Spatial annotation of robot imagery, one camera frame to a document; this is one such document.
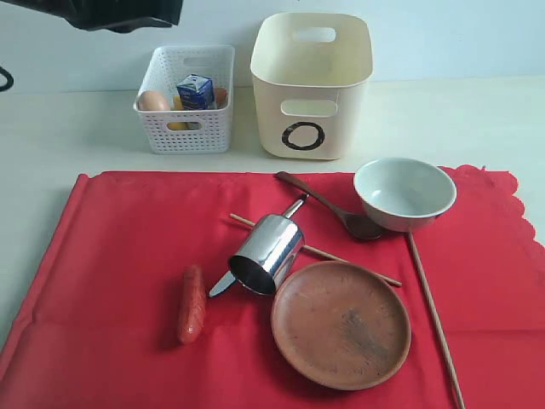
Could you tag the white ceramic bowl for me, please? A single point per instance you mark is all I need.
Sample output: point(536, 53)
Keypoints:
point(403, 194)

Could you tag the red sausage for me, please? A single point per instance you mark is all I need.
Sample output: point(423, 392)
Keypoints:
point(192, 310)

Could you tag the brown egg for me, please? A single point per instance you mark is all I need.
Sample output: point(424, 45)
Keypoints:
point(152, 100)

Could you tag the stainless steel cup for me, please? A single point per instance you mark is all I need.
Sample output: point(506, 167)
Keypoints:
point(268, 255)

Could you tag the brown clay plate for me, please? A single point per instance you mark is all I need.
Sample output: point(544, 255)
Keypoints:
point(341, 325)

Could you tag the yellow cheese wedge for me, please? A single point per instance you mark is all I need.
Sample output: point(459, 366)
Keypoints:
point(177, 106)

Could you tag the blue white milk carton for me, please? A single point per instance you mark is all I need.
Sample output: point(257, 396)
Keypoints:
point(196, 92)

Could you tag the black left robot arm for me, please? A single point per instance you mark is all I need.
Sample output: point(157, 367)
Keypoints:
point(120, 16)

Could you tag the table knife steel blade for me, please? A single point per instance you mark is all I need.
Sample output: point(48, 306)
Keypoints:
point(221, 286)

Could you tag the brown wooden spoon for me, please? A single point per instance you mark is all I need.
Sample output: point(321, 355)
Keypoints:
point(359, 226)

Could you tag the red cloth table mat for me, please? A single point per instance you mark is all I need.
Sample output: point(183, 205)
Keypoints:
point(97, 328)

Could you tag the wooden chopstick right side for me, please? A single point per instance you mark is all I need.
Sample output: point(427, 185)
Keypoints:
point(437, 325)

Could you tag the cream plastic bin black circle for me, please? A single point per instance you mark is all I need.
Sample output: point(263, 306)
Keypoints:
point(309, 73)

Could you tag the orange fried chicken nugget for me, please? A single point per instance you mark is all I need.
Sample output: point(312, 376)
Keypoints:
point(221, 96)

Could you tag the white perforated plastic basket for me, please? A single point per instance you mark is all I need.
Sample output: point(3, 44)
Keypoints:
point(208, 131)

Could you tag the wooden chopstick under cup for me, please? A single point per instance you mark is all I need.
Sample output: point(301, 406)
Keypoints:
point(317, 252)

